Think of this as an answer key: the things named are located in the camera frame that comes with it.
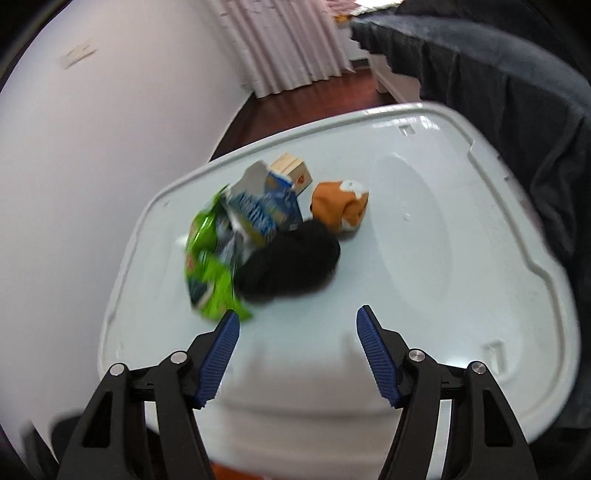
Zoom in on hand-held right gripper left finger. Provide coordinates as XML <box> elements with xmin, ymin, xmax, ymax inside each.
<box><xmin>56</xmin><ymin>310</ymin><xmax>241</xmax><ymax>480</ymax></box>

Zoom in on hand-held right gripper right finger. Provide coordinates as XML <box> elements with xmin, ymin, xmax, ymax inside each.
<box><xmin>355</xmin><ymin>305</ymin><xmax>539</xmax><ymax>480</ymax></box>

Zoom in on green snack bag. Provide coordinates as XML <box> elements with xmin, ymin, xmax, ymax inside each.
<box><xmin>185</xmin><ymin>185</ymin><xmax>254</xmax><ymax>321</ymax></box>

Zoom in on black cloth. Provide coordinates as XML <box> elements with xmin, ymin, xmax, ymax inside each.
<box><xmin>235</xmin><ymin>219</ymin><xmax>341</xmax><ymax>303</ymax></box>

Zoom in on blue snack packet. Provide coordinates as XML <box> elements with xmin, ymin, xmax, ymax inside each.
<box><xmin>226</xmin><ymin>161</ymin><xmax>303</xmax><ymax>245</ymax></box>

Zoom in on orange and white plush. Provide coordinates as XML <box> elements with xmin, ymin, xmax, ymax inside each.
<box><xmin>309</xmin><ymin>179</ymin><xmax>370</xmax><ymax>236</ymax></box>

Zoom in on small wooden box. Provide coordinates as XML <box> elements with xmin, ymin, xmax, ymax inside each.
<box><xmin>269</xmin><ymin>153</ymin><xmax>312</xmax><ymax>195</ymax></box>

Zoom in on dark blue blanket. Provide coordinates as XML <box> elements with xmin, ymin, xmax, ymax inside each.
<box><xmin>350</xmin><ymin>0</ymin><xmax>591</xmax><ymax>435</ymax></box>

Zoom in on pink dotted curtain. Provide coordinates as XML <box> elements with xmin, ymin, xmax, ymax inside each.
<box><xmin>217</xmin><ymin>0</ymin><xmax>355</xmax><ymax>99</ymax></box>

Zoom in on white bed frame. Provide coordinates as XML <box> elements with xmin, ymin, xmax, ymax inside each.
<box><xmin>369</xmin><ymin>53</ymin><xmax>423</xmax><ymax>104</ymax></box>

